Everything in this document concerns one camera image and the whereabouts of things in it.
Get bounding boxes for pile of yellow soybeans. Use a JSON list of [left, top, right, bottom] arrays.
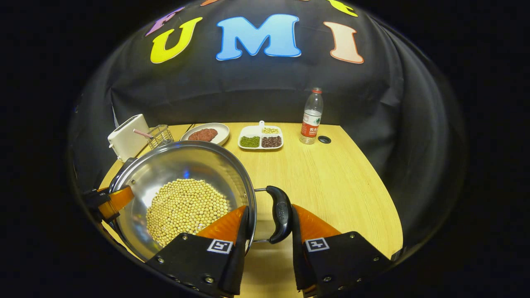
[[146, 178, 231, 248]]

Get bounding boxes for steel pot with black handles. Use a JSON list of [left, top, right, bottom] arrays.
[[108, 140, 294, 262]]

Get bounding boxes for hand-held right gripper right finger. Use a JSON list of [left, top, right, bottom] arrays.
[[291, 204, 392, 298]]

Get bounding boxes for clear plastic water bottle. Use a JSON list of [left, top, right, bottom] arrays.
[[299, 87, 324, 145]]

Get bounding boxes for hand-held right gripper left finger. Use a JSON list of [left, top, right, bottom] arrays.
[[145, 205, 251, 298]]

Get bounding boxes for white divided dish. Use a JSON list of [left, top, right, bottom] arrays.
[[238, 120, 284, 150]]

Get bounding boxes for white round plate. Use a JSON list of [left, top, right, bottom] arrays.
[[181, 123, 230, 146]]

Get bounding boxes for red meat slice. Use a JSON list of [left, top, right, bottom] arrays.
[[188, 128, 219, 142]]

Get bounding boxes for black backdrop cloth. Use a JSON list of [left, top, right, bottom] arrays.
[[68, 0, 468, 249]]

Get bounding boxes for white toaster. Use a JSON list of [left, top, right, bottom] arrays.
[[107, 114, 150, 163]]

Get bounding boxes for wire mesh basket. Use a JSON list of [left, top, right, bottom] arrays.
[[147, 124, 174, 150]]

